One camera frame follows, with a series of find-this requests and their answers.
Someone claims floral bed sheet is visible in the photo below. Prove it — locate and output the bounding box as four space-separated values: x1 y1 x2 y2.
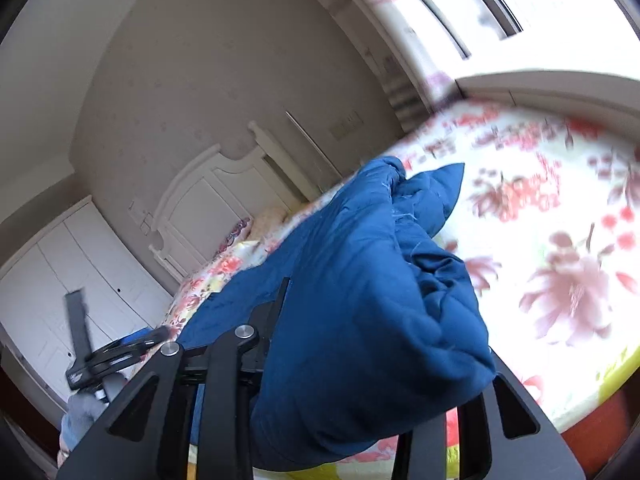
164 98 640 480

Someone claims white wardrobe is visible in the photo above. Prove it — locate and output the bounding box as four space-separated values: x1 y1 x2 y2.
1 197 171 408

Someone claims wall power socket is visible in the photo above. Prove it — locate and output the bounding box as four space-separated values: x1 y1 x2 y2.
329 110 363 141

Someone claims grey gloved left hand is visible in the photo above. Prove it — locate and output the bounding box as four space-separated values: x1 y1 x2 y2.
58 373 128 460

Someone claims white wooden headboard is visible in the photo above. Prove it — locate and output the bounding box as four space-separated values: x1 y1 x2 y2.
149 120 323 283

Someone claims blue puffer jacket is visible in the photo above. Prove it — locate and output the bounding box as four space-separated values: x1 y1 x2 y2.
179 157 496 471

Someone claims colourful embroidered pillow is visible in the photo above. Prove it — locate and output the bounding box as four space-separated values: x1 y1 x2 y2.
215 218 253 257

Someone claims peach patterned pillow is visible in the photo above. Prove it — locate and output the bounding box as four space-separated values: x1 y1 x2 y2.
246 206 288 240

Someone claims silver desk lamp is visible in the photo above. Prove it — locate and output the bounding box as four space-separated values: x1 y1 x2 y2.
284 110 344 179

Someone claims window frame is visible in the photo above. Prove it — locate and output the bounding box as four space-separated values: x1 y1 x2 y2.
421 0 639 58

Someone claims patterned window curtain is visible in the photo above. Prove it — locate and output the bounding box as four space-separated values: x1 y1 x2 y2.
278 0 467 134

